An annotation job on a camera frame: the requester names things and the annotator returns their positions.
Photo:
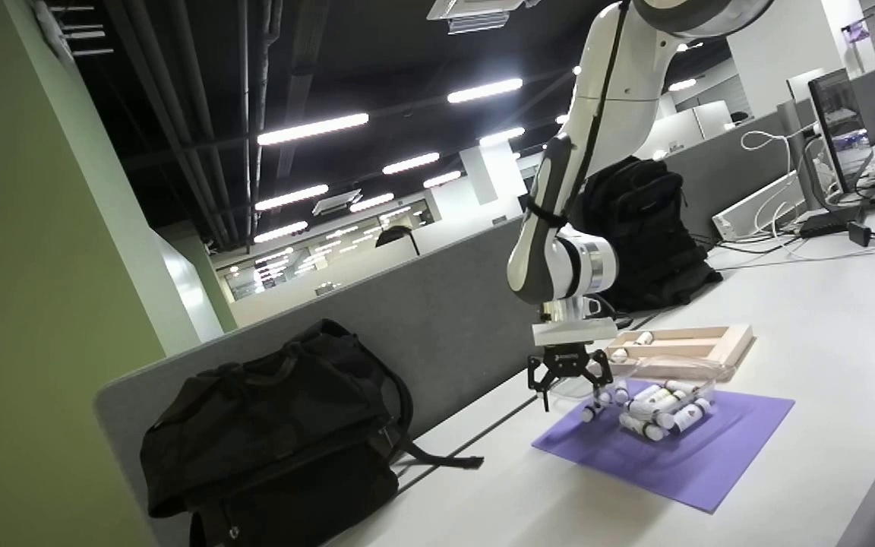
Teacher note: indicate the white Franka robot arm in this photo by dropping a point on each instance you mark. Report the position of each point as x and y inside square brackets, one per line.
[600, 101]

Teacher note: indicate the black ceiling pipe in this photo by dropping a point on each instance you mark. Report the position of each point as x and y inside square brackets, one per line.
[248, 101]

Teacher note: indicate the black duffel bag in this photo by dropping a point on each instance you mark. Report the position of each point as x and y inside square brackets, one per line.
[276, 436]

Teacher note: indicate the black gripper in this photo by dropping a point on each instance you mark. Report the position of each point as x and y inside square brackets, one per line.
[566, 359]

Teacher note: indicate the purple mat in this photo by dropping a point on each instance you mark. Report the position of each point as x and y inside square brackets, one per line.
[721, 466]

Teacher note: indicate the pile of white batteries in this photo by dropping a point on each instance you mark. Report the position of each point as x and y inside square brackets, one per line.
[705, 425]

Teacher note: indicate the black power adapter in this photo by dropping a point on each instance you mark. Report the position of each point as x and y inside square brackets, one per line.
[862, 236]

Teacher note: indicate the grey desk partition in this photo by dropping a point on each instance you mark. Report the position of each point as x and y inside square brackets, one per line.
[409, 322]
[753, 178]

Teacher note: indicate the fluorescent ceiling light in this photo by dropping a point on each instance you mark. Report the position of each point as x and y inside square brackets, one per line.
[294, 199]
[412, 161]
[373, 201]
[502, 135]
[282, 232]
[441, 178]
[485, 88]
[315, 129]

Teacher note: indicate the black computer monitor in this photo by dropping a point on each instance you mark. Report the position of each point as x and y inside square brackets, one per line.
[837, 122]

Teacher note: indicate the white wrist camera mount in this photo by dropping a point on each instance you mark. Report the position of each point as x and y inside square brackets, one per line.
[577, 332]

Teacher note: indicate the white ribbed device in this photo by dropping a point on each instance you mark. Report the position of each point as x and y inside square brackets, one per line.
[762, 206]

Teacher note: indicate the wooden tray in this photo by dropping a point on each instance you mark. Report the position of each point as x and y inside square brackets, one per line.
[700, 350]

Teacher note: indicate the black backpack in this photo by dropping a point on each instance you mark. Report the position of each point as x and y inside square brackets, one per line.
[662, 243]

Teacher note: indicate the ceiling air vent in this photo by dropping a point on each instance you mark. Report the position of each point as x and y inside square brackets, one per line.
[478, 14]

